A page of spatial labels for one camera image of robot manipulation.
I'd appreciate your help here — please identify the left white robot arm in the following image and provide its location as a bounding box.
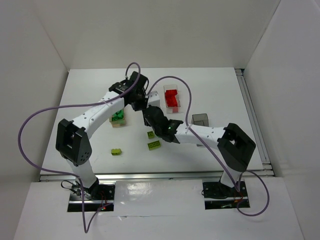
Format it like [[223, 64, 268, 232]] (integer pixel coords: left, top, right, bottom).
[[55, 71, 149, 196]]

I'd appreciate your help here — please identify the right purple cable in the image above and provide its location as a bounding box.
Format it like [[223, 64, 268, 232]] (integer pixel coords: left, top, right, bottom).
[[145, 76, 271, 217]]

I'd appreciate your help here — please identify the tan translucent container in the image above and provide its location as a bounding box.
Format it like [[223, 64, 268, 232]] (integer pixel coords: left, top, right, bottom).
[[109, 109, 126, 128]]

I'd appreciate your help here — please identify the lime 2x4 brick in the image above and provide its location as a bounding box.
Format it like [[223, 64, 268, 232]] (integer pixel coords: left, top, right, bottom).
[[147, 140, 161, 151]]

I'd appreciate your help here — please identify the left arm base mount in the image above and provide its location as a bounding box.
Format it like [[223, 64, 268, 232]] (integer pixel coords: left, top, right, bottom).
[[60, 180, 116, 213]]

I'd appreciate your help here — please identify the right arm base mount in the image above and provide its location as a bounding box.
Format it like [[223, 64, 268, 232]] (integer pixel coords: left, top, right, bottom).
[[201, 181, 250, 210]]

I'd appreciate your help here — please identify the dark green 2x4 brick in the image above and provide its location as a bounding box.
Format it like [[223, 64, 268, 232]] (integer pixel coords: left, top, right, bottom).
[[110, 109, 125, 122]]

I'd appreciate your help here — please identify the aluminium rail right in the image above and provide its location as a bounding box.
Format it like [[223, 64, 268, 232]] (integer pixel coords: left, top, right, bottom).
[[234, 68, 276, 177]]

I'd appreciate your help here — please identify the grey translucent container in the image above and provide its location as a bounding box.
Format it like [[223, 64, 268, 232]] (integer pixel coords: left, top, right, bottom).
[[191, 113, 209, 127]]

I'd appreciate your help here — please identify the lime small square brick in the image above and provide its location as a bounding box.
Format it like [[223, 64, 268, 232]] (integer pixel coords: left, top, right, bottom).
[[147, 131, 155, 139]]

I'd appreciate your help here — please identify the clear plastic container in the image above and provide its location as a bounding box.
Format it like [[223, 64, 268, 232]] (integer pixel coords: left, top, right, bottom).
[[163, 84, 181, 114]]

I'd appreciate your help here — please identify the lime rounded brick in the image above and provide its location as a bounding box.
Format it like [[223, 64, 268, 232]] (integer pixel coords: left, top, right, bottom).
[[110, 148, 122, 156]]

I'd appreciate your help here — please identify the aluminium rail front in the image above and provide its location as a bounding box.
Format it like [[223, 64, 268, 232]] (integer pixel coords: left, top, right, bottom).
[[39, 170, 226, 182]]

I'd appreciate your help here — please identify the aluminium rail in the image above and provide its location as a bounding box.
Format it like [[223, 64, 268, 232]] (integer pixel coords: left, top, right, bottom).
[[39, 170, 226, 182], [234, 68, 276, 177]]

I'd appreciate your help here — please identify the red arched brick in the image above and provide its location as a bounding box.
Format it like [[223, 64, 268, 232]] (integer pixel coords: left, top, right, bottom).
[[164, 89, 179, 108]]

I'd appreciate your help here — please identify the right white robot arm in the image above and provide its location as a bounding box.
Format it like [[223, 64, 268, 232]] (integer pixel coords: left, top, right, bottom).
[[142, 106, 256, 192]]

